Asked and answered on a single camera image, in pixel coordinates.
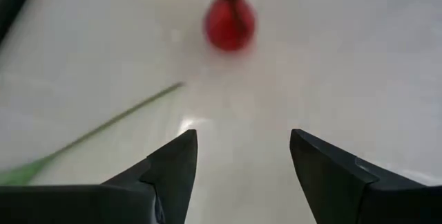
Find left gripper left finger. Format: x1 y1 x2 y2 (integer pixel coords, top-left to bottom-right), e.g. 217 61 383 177
0 129 199 224

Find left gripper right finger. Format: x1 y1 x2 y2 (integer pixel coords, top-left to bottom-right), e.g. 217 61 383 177
289 129 442 224

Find peach artificial tulip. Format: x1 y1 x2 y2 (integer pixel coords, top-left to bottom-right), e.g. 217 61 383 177
0 81 186 187

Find red glass vase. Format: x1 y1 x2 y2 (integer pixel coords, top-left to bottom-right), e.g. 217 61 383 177
202 0 257 52

